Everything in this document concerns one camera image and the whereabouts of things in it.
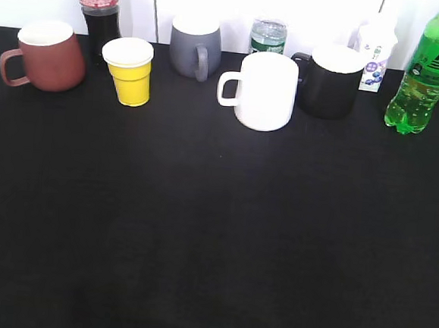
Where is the yellow paper cup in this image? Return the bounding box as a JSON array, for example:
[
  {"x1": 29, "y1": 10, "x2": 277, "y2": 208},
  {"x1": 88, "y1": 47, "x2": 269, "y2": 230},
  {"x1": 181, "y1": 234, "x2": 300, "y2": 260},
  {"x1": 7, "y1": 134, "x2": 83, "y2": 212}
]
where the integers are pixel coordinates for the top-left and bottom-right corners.
[{"x1": 102, "y1": 37, "x2": 155, "y2": 107}]

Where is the green sprite bottle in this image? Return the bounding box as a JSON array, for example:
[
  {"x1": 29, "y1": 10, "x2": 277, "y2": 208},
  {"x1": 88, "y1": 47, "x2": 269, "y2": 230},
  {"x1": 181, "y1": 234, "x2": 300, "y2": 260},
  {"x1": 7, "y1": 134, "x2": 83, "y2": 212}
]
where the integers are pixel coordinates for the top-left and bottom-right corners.
[{"x1": 384, "y1": 13, "x2": 439, "y2": 135}]

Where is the white ceramic mug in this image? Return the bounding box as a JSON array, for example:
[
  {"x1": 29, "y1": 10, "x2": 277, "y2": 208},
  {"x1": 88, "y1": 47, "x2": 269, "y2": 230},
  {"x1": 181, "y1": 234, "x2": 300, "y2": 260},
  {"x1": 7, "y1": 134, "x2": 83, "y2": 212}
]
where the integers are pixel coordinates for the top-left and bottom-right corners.
[{"x1": 216, "y1": 52, "x2": 299, "y2": 132}]

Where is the grey ceramic mug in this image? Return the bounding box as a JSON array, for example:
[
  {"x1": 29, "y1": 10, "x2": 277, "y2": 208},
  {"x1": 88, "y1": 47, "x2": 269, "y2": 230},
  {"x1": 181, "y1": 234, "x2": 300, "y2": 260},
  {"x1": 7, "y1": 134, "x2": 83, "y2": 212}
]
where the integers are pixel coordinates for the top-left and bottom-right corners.
[{"x1": 169, "y1": 13, "x2": 221, "y2": 82}]

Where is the clear water bottle green label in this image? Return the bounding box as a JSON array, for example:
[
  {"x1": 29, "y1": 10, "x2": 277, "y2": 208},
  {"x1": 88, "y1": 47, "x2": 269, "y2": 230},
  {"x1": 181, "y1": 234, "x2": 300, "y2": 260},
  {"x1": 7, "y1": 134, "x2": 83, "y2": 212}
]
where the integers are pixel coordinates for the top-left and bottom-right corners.
[{"x1": 248, "y1": 17, "x2": 287, "y2": 54}]

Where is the black ceramic mug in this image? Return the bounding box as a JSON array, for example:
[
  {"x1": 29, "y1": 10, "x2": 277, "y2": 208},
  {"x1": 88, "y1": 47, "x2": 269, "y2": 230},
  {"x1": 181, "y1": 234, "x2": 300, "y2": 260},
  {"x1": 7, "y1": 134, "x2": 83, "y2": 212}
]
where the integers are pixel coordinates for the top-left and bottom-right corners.
[{"x1": 291, "y1": 43, "x2": 366, "y2": 120}]

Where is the brown ceramic mug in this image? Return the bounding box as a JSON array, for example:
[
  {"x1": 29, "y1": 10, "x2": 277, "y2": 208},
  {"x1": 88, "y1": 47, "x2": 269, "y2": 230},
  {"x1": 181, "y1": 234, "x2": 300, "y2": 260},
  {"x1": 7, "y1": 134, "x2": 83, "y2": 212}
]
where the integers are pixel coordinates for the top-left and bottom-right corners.
[{"x1": 0, "y1": 20, "x2": 86, "y2": 92}]

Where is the white blueberry milk carton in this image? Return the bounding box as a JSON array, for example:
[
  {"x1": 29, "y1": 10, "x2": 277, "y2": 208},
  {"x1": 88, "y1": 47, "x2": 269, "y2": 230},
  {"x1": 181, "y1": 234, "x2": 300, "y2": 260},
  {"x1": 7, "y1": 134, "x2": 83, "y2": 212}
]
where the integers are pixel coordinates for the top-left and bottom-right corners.
[{"x1": 353, "y1": 18, "x2": 398, "y2": 92}]

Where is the cola bottle red label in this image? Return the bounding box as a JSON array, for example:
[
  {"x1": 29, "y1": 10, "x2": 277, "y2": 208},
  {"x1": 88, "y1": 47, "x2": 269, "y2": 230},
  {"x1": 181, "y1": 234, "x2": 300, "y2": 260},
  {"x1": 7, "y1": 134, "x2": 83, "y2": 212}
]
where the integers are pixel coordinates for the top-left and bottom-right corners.
[{"x1": 79, "y1": 0, "x2": 121, "y2": 65}]

